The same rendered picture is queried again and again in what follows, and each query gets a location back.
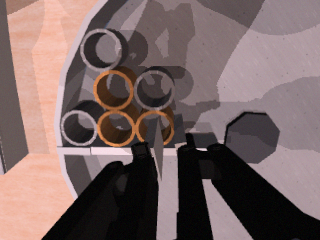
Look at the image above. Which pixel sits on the bronze bushing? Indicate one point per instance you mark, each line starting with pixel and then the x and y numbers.
pixel 115 137
pixel 104 97
pixel 167 133

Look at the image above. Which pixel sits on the grey metal ring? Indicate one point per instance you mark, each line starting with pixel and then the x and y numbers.
pixel 71 129
pixel 88 50
pixel 149 103

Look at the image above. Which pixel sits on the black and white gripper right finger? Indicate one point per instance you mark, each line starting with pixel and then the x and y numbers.
pixel 264 212

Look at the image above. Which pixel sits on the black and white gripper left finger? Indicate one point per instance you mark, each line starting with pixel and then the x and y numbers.
pixel 95 211

